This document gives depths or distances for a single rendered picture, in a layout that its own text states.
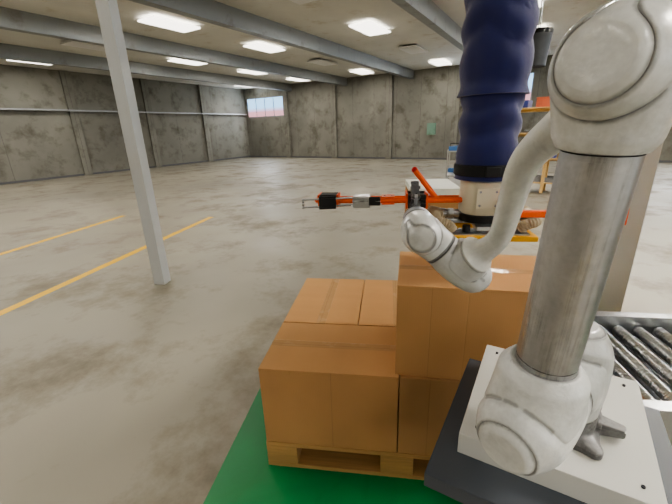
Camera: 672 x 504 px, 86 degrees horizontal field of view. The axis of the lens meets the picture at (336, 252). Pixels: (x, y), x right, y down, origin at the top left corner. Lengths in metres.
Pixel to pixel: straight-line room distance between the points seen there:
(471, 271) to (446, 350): 0.58
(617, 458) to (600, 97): 0.79
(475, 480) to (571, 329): 0.46
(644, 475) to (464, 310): 0.66
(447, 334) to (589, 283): 0.89
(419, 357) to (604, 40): 1.23
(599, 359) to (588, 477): 0.25
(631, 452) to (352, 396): 0.95
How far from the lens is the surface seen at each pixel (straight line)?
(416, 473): 1.94
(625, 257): 2.93
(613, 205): 0.62
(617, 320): 2.27
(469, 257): 0.99
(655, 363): 2.06
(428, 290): 1.38
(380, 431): 1.76
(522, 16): 1.43
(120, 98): 4.02
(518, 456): 0.77
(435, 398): 1.64
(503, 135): 1.41
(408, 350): 1.51
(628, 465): 1.08
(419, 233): 0.93
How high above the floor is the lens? 1.50
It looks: 19 degrees down
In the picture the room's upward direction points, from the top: 2 degrees counter-clockwise
